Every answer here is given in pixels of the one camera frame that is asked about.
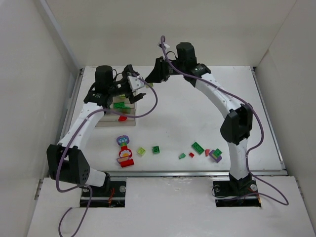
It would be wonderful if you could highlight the clear compartment organizer tray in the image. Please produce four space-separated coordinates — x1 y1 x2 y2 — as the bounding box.
96 96 136 127

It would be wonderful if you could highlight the red slope piece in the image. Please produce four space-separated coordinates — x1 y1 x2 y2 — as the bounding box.
205 149 210 157

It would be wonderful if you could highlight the small red lego piece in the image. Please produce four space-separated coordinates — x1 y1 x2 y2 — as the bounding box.
118 116 127 122

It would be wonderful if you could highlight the green 2x4 flat brick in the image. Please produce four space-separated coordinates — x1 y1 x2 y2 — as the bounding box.
192 142 204 155

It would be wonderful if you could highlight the purple red flower lego stack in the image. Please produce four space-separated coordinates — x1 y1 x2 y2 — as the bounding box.
116 135 134 168

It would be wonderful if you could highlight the small green wedge piece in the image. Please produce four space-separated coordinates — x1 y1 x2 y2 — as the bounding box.
178 153 186 159

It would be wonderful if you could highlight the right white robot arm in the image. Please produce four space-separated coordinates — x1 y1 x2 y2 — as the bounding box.
145 42 253 181

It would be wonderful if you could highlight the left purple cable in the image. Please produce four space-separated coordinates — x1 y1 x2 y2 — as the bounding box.
55 76 158 237

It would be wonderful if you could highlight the aluminium front rail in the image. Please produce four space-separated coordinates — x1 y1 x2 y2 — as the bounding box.
108 169 288 177

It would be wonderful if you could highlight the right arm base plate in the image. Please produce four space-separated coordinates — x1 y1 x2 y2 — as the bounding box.
212 177 261 207

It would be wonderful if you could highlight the purple green lego stack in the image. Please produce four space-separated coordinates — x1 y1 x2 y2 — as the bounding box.
209 149 222 163

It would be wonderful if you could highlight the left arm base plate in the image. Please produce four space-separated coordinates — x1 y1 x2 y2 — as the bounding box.
79 171 126 208

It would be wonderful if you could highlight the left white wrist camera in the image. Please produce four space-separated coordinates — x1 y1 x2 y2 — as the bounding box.
127 76 145 92

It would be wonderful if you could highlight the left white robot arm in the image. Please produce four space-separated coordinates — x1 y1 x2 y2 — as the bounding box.
46 65 145 193

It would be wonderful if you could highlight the small lime green brick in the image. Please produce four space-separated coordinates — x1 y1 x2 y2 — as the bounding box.
137 147 146 156

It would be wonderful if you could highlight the green L-shaped lego block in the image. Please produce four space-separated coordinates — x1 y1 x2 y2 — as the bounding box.
121 106 135 114

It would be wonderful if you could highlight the purple cable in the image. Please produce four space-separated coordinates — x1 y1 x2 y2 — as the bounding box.
159 36 290 207
55 76 158 237

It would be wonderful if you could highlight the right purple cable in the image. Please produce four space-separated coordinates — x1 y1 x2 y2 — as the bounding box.
159 36 290 207

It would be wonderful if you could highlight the small dark green brick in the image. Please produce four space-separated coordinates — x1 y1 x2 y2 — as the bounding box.
152 146 160 154

